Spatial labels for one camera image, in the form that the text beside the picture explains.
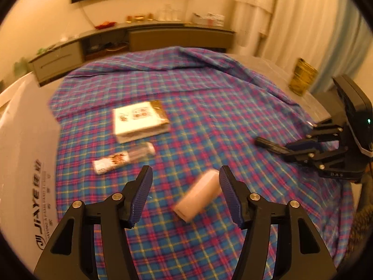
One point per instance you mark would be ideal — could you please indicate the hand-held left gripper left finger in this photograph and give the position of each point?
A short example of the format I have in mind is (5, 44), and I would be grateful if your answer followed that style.
(142, 192)

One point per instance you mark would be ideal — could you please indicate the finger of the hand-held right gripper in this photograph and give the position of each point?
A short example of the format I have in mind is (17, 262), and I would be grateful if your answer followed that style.
(300, 146)
(303, 158)

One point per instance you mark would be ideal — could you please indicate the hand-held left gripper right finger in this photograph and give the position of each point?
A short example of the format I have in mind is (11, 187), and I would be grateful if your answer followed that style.
(228, 192)

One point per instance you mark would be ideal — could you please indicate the black marker pen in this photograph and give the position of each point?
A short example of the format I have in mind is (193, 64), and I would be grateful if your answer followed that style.
(268, 145)

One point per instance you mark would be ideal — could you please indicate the white cardboard box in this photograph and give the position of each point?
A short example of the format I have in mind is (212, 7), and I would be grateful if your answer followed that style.
(23, 151)

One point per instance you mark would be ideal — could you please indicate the white printed tube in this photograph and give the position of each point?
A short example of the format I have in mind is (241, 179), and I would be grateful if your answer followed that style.
(116, 162)

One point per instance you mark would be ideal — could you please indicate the white and gold carton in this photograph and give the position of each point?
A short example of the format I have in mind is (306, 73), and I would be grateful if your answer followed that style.
(140, 119)

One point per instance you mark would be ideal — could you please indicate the blue plaid cloth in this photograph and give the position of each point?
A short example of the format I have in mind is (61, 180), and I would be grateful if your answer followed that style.
(204, 122)

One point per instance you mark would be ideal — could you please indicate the white curtain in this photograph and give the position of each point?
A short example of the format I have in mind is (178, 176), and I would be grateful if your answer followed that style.
(291, 20)

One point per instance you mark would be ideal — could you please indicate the long grey sideboard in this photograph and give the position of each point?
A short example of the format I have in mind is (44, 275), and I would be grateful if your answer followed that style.
(174, 39)

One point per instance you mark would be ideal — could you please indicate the white box with red print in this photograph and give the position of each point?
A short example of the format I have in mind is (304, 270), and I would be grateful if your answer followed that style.
(208, 19)

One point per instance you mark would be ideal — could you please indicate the red tray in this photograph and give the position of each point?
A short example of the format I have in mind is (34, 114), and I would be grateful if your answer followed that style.
(105, 25)

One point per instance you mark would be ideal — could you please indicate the green item on sideboard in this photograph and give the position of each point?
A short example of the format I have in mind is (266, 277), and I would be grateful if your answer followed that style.
(42, 50)

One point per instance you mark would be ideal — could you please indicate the gold ornaments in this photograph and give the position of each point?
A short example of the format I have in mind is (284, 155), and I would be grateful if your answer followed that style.
(140, 18)

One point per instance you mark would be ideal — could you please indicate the green chair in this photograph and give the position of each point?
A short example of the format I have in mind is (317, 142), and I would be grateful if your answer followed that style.
(22, 65)

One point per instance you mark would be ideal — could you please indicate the clear glasses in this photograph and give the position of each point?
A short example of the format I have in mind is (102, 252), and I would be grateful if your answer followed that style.
(169, 13)

